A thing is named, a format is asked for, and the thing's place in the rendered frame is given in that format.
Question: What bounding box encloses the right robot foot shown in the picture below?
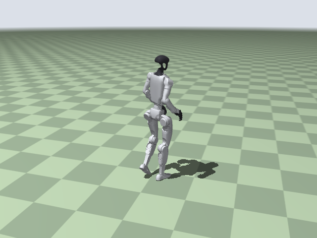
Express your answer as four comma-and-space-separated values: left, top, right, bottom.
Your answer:
156, 173, 171, 180

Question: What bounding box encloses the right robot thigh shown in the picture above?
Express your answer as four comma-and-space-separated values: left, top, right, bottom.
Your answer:
158, 114, 172, 153

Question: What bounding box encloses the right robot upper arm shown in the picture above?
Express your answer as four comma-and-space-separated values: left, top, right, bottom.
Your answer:
161, 77, 173, 105

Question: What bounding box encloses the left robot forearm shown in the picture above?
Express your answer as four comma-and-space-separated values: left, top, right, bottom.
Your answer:
146, 94, 155, 104

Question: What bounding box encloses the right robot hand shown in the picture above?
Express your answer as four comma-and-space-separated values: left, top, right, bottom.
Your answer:
175, 110, 182, 121

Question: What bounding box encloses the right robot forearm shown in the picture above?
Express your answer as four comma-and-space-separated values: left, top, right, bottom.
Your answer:
165, 98, 179, 114

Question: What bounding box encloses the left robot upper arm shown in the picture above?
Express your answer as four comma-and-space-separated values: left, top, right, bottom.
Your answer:
143, 72, 153, 95

